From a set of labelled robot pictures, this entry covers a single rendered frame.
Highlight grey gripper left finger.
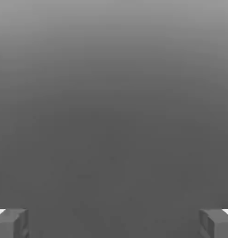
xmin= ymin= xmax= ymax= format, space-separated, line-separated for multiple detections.
xmin=0 ymin=208 xmax=30 ymax=238

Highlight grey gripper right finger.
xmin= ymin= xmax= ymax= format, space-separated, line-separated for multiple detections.
xmin=198 ymin=208 xmax=228 ymax=238

